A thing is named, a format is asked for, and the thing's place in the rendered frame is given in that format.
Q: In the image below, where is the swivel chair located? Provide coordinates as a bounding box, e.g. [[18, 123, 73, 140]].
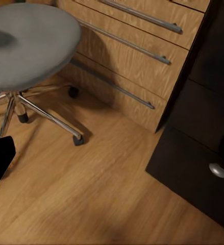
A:
[[0, 0, 84, 145]]

